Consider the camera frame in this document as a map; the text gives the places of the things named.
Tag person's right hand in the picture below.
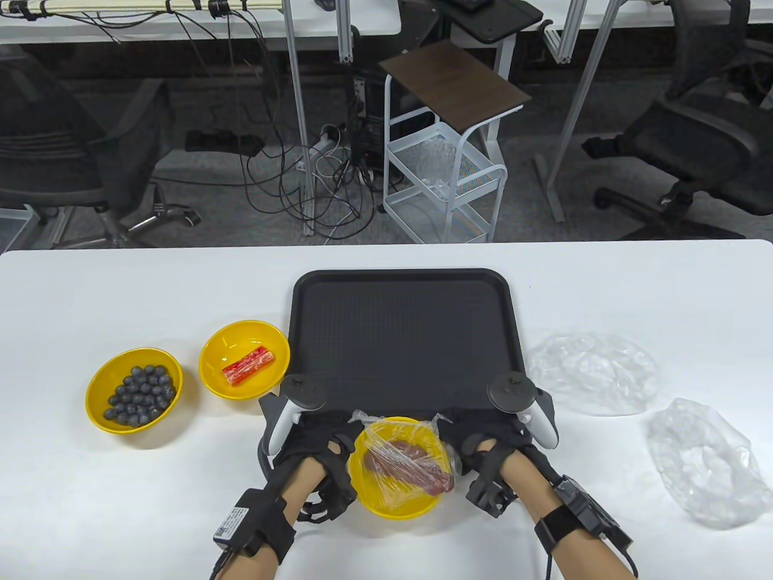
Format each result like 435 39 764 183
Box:
436 408 544 517

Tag grey white handheld controller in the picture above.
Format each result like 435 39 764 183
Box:
488 373 559 449
258 375 330 478

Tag clear plastic food cover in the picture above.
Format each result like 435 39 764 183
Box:
349 410 463 508
647 397 773 531
528 329 662 417

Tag white power strip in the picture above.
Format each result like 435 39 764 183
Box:
299 124 345 173

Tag brown roasted meat piece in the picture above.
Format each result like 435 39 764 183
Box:
364 440 455 495

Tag black computer tower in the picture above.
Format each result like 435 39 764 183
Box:
353 72 438 182

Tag person's left forearm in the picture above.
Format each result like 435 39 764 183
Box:
229 456 330 580

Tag white wire cart wooden top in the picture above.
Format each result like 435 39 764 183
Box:
379 40 532 244

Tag black power strip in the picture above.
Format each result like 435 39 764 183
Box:
184 129 265 156

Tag crumpled clear plastic wrap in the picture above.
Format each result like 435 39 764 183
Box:
417 136 460 200

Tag black plastic tray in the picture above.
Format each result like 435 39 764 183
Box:
283 268 530 421

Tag black mesh office chair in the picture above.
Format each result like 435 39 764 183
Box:
582 0 773 240
0 45 203 250

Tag tangle of black cables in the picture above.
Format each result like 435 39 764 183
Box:
175 9 387 242

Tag person's right forearm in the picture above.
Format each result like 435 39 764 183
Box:
501 450 635 580

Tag white desk aluminium legs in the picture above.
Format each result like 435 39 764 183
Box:
0 0 402 237
531 0 773 223

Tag beige cable tray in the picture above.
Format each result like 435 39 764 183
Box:
45 0 281 11

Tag yellow plastic bowl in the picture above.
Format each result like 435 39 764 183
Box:
347 416 454 520
199 320 291 401
85 347 184 434

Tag person's left hand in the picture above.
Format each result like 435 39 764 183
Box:
266 411 367 524

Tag pile of dark blueberries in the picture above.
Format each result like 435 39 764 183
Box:
104 364 177 428

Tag black side stand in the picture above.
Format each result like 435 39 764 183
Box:
435 0 544 82

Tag red white crab stick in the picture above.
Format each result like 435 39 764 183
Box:
222 346 275 385

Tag clear plastic storage box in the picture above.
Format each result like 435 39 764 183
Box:
0 205 40 253

